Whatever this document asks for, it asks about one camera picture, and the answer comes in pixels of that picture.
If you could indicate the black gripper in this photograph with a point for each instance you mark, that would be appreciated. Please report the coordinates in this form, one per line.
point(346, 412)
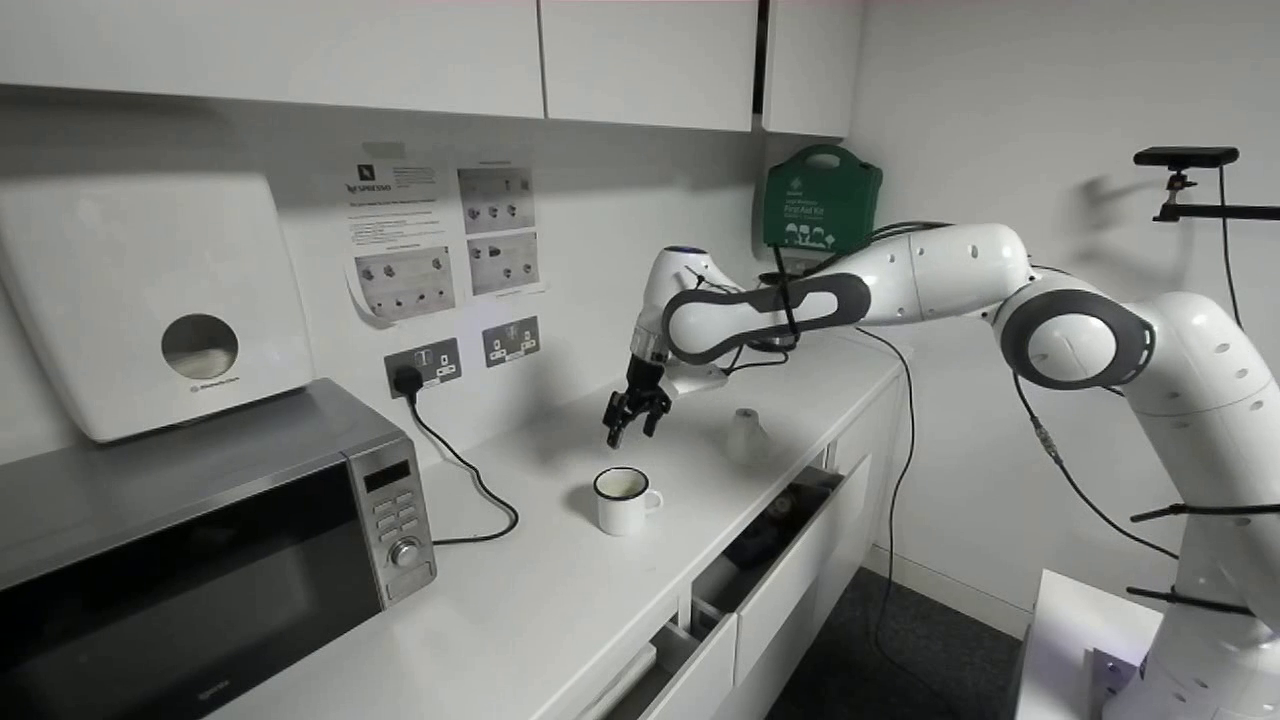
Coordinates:
point(651, 377)

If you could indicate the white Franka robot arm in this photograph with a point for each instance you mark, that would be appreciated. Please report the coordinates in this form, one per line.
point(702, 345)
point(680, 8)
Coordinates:
point(933, 275)

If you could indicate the white kitchen drawer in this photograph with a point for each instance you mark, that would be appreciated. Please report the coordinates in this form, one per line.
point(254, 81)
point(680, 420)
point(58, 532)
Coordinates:
point(686, 675)
point(781, 545)

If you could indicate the white base cabinet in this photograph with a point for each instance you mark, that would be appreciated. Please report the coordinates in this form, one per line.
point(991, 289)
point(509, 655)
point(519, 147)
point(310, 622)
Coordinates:
point(882, 467)

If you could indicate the green first aid kit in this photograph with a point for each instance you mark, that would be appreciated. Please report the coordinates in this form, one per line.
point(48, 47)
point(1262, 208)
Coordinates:
point(819, 204)

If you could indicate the white instruction sheet with logo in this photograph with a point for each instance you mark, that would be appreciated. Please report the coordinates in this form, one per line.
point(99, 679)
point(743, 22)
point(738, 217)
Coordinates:
point(401, 252)

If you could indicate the grey microwave oven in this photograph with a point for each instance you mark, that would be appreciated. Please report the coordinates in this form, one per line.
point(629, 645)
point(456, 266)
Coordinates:
point(174, 563)

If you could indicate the white paper towel dispenser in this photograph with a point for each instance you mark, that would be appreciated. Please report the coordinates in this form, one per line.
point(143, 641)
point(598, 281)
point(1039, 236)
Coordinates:
point(121, 293)

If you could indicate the steel wall socket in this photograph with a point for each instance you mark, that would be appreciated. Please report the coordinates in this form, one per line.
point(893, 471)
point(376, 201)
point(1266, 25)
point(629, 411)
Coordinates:
point(515, 342)
point(432, 362)

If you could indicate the wall power sockets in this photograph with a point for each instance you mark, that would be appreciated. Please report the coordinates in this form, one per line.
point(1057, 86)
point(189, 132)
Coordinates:
point(501, 225)

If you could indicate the white upper wall cabinet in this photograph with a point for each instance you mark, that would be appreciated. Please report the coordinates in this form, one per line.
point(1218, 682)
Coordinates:
point(808, 64)
point(644, 61)
point(264, 47)

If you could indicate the black camera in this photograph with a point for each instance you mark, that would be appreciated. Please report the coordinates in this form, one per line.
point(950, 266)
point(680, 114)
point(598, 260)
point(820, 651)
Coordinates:
point(1186, 157)

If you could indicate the black camera stand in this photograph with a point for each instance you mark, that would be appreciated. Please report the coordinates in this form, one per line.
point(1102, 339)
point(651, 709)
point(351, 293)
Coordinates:
point(1226, 208)

